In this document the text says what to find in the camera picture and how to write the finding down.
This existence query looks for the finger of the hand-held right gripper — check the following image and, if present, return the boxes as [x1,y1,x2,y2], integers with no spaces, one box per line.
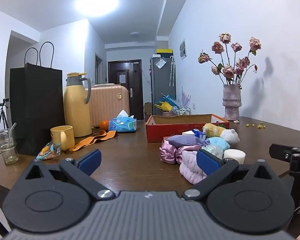
[269,144,294,161]

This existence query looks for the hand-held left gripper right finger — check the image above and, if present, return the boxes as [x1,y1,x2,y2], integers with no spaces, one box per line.
[181,150,278,202]

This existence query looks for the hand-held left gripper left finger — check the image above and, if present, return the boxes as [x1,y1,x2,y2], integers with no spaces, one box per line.
[22,149,115,201]

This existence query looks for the clear plastic packet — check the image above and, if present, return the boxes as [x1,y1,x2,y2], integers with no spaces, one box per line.
[201,145,224,159]

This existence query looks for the pink fluffy towel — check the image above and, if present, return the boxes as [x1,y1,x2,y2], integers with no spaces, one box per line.
[178,150,211,186]

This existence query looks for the white cylinder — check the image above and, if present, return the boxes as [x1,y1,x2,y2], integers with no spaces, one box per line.
[223,149,246,165]

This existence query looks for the purple towel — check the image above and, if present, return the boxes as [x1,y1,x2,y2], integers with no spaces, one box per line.
[166,135,206,147]

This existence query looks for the yellow and white plush toy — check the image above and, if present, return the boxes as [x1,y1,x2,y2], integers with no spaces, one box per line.
[202,123,241,145]

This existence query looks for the pink satin scrunchie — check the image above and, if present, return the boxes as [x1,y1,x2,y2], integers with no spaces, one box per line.
[159,140,202,165]

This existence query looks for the red cardboard box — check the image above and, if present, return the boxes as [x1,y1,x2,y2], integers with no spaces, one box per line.
[146,114,230,144]

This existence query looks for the blue and white small box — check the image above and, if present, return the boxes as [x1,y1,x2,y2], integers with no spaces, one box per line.
[191,128,207,141]

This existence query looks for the scattered yellow petals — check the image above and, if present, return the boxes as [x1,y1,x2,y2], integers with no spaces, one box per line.
[245,122,266,129]

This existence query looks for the yellow mug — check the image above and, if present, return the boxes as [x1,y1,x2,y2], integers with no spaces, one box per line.
[50,125,76,151]

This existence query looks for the colourful snack packet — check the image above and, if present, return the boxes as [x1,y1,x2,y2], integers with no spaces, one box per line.
[35,141,62,161]

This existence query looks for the blue wet wipes pack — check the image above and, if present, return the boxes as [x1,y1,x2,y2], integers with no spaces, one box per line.
[108,110,137,133]

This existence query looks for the yellow thermos jug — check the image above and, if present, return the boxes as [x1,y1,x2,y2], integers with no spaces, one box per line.
[63,72,92,138]

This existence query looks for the rack of glass jars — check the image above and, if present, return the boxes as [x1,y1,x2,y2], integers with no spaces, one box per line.
[172,106,191,117]

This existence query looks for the pink ribbed suitcase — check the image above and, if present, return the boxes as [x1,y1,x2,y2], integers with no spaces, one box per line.
[86,83,130,128]

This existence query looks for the pink ceramic vase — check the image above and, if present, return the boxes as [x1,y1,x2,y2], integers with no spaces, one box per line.
[222,84,241,121]

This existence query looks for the yellow and blue bag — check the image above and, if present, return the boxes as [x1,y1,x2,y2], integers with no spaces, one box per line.
[154,93,182,113]

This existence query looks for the black paper bag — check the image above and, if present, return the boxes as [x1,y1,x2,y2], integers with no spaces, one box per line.
[9,41,66,156]

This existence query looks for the dark brown door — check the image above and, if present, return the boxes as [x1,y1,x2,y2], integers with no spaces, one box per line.
[108,59,143,121]

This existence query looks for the clear glass cup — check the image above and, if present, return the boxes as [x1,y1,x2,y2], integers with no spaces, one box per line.
[0,123,19,165]

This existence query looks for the grey refrigerator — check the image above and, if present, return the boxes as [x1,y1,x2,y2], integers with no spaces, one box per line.
[150,56,176,116]

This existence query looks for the dried rose bouquet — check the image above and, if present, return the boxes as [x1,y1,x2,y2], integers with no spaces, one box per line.
[198,32,262,85]

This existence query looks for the hanging folded umbrella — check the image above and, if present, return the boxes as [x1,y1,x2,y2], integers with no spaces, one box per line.
[169,57,176,87]

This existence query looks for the black tripod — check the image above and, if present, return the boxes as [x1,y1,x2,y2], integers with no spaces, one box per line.
[0,98,11,131]

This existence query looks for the yellow box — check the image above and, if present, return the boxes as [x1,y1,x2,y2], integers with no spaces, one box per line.
[156,49,174,58]

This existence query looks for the round ceiling light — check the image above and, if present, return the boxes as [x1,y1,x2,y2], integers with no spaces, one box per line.
[74,0,120,18]

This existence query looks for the orange leather strap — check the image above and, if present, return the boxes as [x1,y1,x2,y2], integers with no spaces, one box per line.
[69,129,119,152]

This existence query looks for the wall picture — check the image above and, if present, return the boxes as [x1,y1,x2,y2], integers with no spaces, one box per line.
[179,39,187,60]

